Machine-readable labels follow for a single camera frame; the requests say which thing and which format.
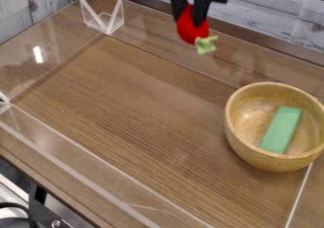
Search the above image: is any red plush strawberry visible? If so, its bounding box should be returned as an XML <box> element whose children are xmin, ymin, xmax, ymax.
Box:
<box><xmin>176</xmin><ymin>4</ymin><xmax>220</xmax><ymax>55</ymax></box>

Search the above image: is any wooden bowl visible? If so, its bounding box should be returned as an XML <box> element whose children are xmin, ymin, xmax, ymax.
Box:
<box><xmin>224</xmin><ymin>81</ymin><xmax>324</xmax><ymax>172</ymax></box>

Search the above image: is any green rectangular block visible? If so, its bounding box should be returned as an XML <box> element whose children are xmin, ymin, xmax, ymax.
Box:
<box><xmin>260</xmin><ymin>106</ymin><xmax>303</xmax><ymax>154</ymax></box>

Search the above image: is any black table leg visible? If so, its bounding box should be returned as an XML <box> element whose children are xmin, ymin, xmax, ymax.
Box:
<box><xmin>35</xmin><ymin>186</ymin><xmax>47</xmax><ymax>204</ymax></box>

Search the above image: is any clear acrylic corner bracket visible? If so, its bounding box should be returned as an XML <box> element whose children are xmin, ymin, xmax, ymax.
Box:
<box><xmin>81</xmin><ymin>0</ymin><xmax>125</xmax><ymax>35</ymax></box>

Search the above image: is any clear acrylic tray wall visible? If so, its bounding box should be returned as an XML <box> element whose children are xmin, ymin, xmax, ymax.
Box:
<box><xmin>0</xmin><ymin>93</ymin><xmax>213</xmax><ymax>228</ymax></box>

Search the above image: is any black cable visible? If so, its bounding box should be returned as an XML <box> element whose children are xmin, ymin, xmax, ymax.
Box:
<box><xmin>0</xmin><ymin>202</ymin><xmax>43</xmax><ymax>228</ymax></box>

